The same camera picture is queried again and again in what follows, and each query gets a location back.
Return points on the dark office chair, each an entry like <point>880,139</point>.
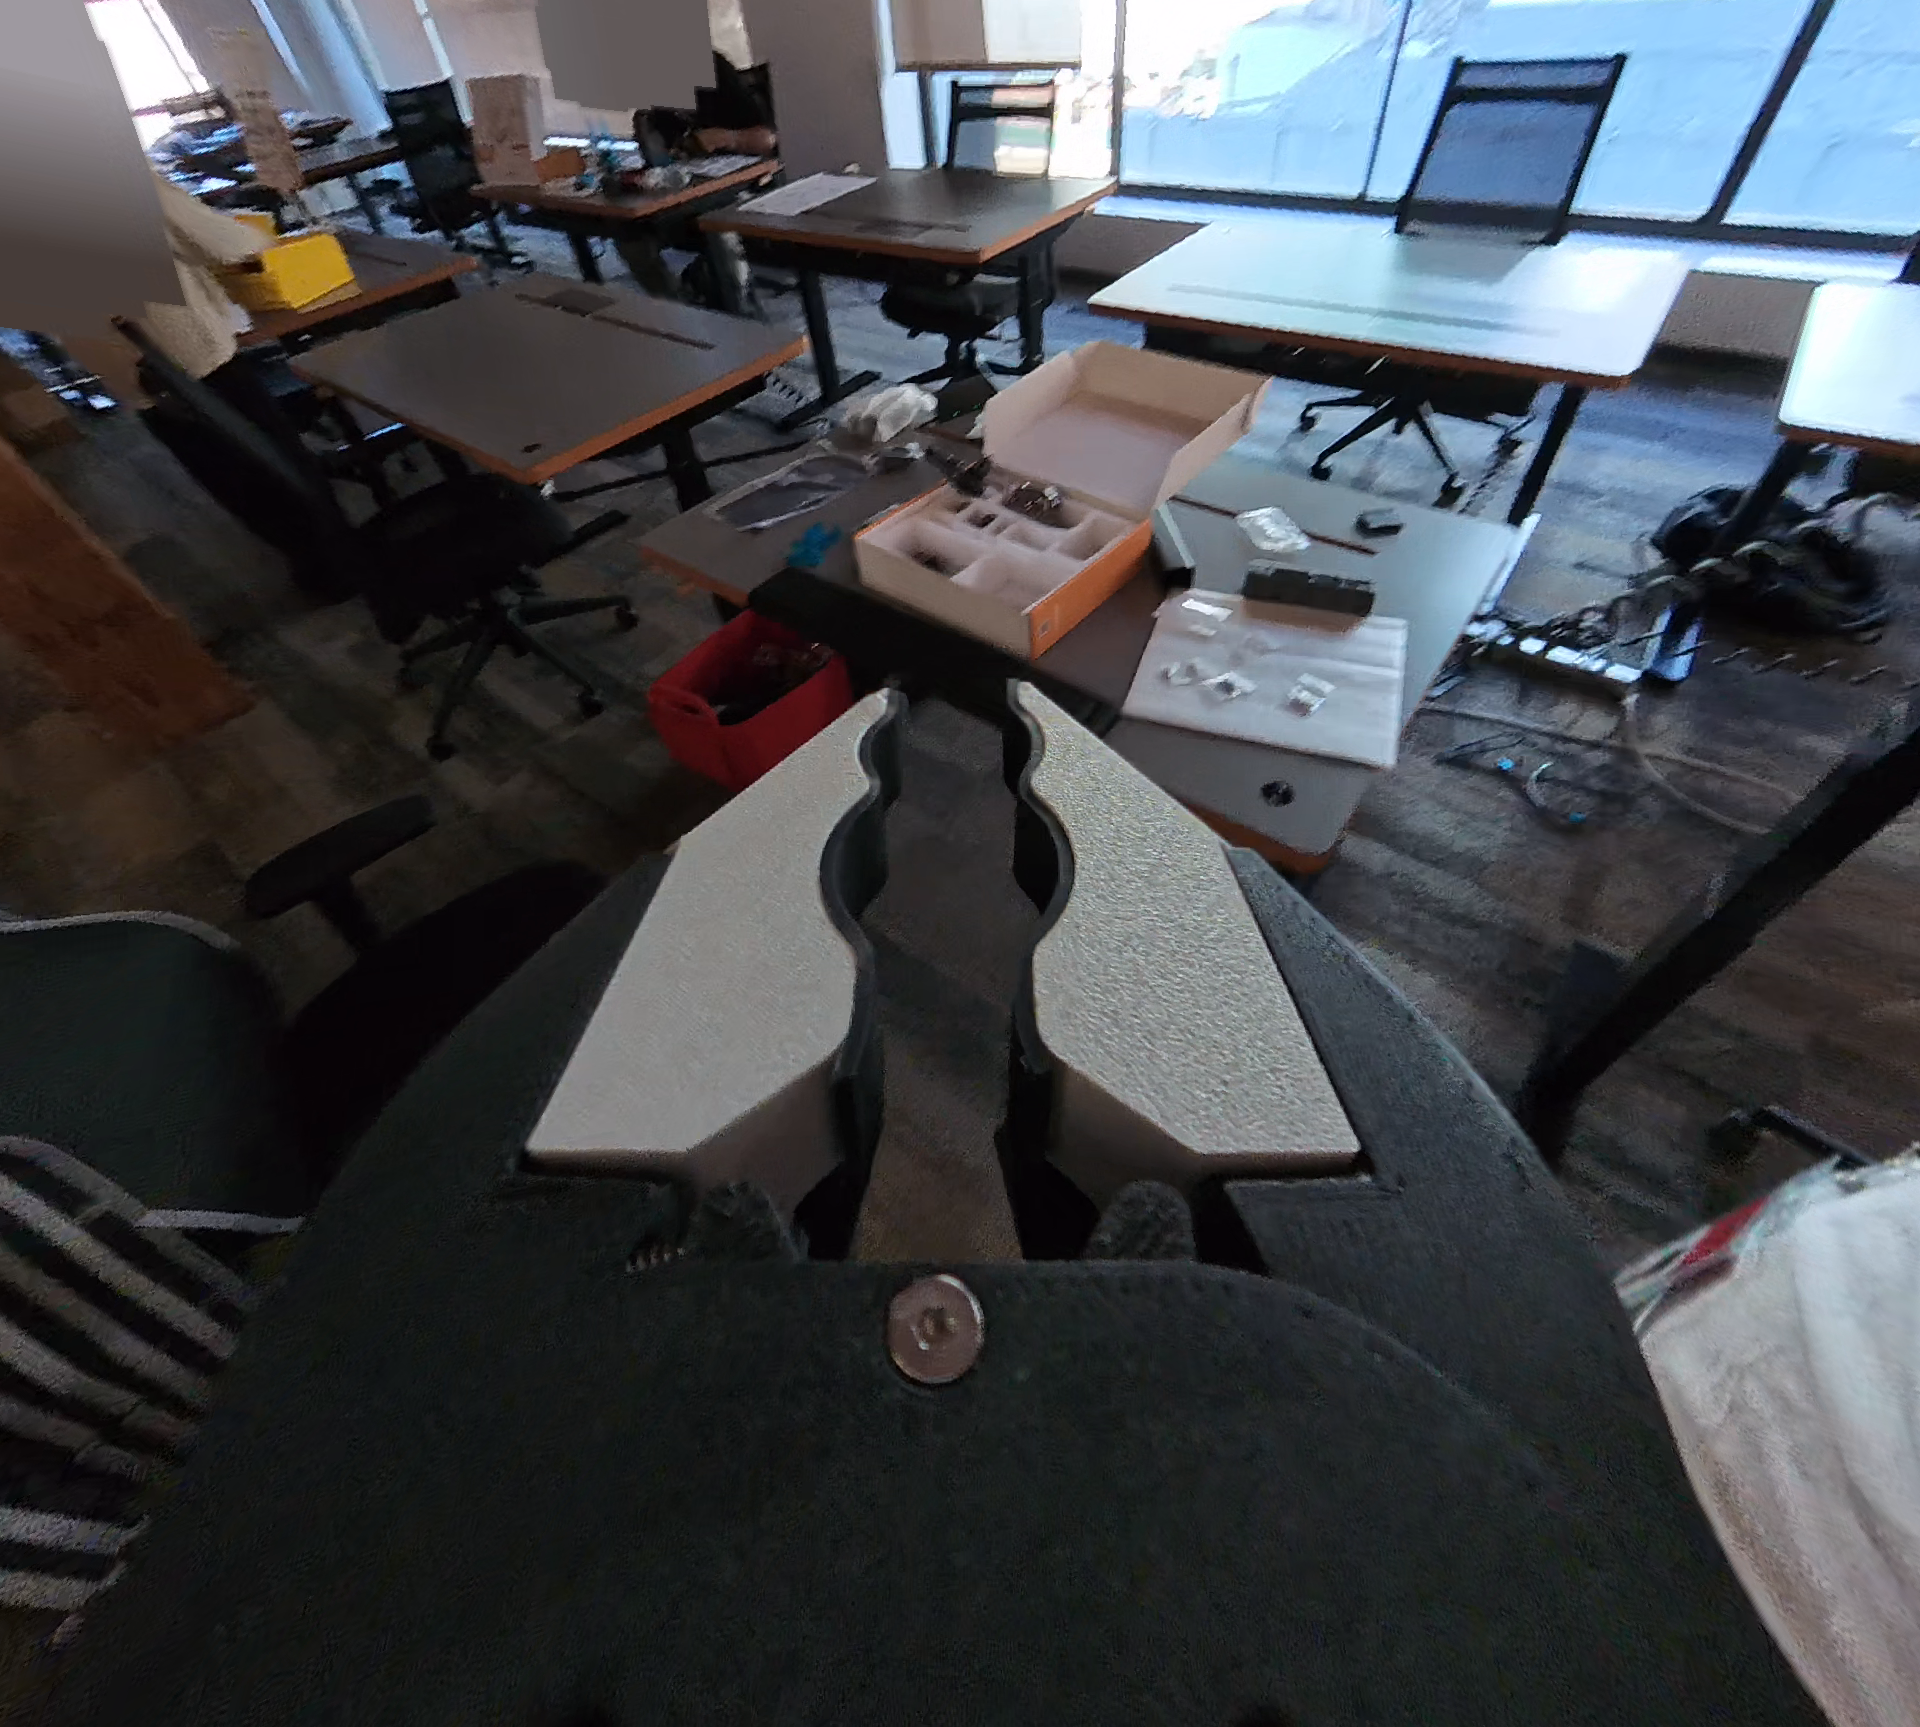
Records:
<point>135,1052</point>

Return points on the small black box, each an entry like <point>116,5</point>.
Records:
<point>1304,591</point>

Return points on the yellow plastic box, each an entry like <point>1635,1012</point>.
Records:
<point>292,273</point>

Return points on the black duffel bag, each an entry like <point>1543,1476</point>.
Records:
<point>1784,565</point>

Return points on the person's white t-shirt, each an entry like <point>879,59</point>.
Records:
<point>1800,1458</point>

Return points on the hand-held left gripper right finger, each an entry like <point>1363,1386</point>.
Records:
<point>1185,992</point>

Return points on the large glass window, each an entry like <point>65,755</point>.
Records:
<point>1724,33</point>

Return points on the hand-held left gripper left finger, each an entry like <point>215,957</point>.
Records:
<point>721,992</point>

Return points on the brown paper bag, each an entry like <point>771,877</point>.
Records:
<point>503,131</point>

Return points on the white paper sheets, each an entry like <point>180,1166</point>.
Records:
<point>811,195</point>

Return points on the red plastic bin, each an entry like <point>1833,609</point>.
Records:
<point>721,723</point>

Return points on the black mesh office chair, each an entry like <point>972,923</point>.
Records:
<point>1501,153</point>

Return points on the white foam sheet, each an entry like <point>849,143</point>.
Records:
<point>1351,709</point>

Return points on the open white cardboard box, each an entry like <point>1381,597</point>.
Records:
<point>1110,423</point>

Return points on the white power strip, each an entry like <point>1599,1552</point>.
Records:
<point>1560,661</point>

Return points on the striped jacket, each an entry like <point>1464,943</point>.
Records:
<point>91,1308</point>

